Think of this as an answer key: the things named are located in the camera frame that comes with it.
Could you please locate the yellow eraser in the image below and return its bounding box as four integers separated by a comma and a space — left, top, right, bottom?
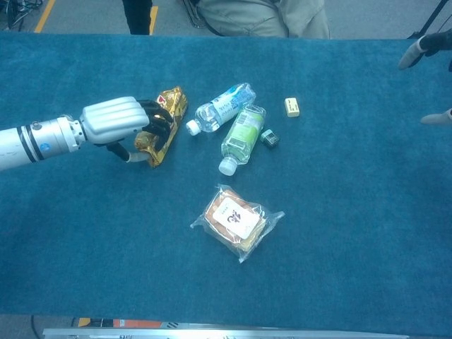
284, 97, 302, 118

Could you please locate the gold foil biscuit packet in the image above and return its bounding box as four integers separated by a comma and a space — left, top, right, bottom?
133, 85, 189, 169

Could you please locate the small grey pencil sharpener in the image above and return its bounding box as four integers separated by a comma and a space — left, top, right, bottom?
260, 129, 280, 149

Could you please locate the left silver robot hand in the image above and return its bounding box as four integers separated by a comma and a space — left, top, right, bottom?
79, 96, 174, 164

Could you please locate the clear water bottle blue label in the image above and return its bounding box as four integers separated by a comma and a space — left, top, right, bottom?
185, 82, 257, 136

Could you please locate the person's black trouser leg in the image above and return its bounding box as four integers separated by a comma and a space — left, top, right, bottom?
121, 0, 153, 35

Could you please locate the teal table cloth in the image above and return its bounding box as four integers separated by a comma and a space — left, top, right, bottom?
0, 31, 452, 336

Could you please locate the metal chair frame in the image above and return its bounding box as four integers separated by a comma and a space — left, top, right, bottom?
182, 0, 208, 29

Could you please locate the sliced bread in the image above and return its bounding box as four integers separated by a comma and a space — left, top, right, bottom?
189, 183, 285, 264

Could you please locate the clear bottle green label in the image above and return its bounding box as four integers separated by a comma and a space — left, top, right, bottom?
218, 103, 267, 177

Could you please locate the aluminium profile rail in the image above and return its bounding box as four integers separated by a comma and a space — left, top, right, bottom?
42, 327, 410, 339

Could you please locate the person in beige trousers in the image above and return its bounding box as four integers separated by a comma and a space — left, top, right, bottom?
196, 0, 331, 39

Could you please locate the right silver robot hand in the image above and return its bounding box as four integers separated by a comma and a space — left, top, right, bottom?
398, 30, 452, 126

